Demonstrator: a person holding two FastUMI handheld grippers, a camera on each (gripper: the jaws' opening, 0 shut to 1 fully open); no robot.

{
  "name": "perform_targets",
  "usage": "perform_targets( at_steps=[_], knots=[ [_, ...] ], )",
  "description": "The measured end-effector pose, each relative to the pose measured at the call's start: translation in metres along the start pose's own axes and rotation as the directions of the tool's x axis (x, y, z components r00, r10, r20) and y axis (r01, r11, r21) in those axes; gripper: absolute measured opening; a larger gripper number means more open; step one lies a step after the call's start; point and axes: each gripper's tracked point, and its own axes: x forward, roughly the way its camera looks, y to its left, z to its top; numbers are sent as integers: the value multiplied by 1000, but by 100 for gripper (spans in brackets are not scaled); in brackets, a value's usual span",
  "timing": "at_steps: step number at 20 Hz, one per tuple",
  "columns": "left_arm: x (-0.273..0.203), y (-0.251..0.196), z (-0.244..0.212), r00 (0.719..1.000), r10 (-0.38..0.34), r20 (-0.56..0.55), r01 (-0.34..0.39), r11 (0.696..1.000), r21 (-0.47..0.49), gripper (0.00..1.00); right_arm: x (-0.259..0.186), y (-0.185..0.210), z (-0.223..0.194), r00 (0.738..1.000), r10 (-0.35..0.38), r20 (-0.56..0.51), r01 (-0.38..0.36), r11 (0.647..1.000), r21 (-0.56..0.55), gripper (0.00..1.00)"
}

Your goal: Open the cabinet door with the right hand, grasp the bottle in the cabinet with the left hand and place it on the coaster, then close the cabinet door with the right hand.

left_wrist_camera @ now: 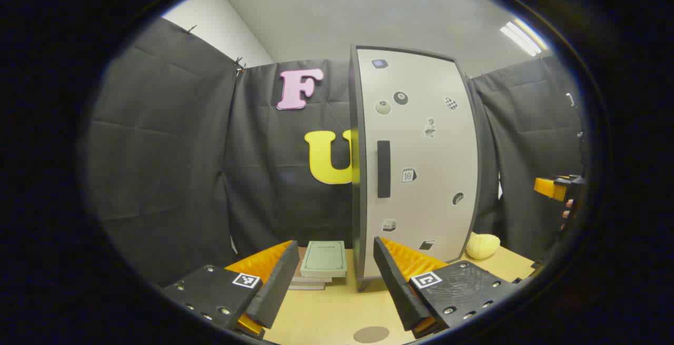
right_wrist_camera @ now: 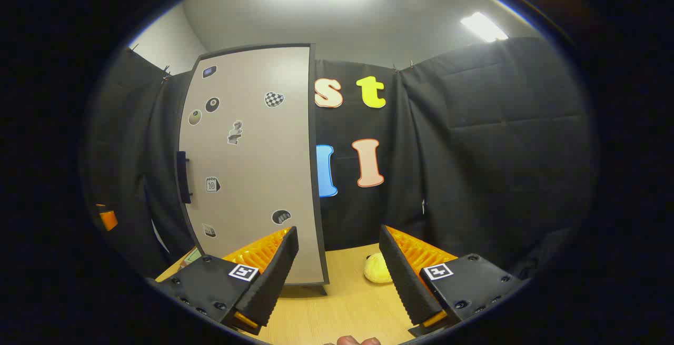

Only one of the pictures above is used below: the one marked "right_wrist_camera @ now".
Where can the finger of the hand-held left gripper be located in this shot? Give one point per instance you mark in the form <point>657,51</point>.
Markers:
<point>108,219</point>

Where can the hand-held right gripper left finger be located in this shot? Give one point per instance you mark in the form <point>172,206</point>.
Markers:
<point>274,276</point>

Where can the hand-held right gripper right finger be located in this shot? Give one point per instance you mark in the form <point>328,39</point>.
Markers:
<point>403,276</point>

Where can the grey cabinet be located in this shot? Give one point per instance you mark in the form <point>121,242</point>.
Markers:
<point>317,229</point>

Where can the grey cabinet door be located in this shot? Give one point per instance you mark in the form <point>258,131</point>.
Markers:
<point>253,166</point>

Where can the yellow plush toy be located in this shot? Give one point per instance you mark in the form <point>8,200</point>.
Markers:
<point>376,270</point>

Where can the green book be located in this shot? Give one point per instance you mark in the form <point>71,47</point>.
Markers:
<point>191,257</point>

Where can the black backdrop cloth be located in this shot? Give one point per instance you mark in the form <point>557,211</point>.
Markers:
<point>474,150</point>

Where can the narrow ceiling light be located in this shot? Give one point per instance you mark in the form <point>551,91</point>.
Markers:
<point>483,26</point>

